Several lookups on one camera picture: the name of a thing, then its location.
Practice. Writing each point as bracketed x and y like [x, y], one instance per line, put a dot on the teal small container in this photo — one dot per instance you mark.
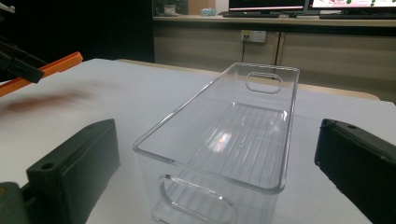
[208, 12]

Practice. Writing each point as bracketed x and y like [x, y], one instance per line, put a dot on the orange phone case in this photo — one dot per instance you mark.
[59, 65]

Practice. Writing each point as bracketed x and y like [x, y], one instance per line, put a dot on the black keyboard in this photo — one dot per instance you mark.
[358, 16]
[250, 14]

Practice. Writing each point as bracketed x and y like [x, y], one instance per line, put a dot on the monitor with bright screen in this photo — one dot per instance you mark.
[355, 3]

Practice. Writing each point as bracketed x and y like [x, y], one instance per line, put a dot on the monitor with dark screen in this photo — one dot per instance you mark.
[267, 4]

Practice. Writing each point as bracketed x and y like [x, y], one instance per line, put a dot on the beige wooden counter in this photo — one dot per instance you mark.
[327, 53]

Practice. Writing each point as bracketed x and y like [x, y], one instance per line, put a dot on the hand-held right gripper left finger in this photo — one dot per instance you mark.
[77, 168]

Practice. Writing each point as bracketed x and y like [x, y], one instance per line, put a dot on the grey small jar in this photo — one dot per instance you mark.
[169, 9]

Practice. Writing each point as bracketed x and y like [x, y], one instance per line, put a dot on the clear plastic storage bin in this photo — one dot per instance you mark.
[236, 140]

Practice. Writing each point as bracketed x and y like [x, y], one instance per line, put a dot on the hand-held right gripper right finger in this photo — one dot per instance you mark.
[358, 161]

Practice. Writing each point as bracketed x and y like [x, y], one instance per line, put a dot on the white wall socket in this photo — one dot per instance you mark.
[253, 36]

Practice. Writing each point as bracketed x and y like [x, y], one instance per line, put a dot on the white table cover sheet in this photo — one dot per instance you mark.
[124, 102]

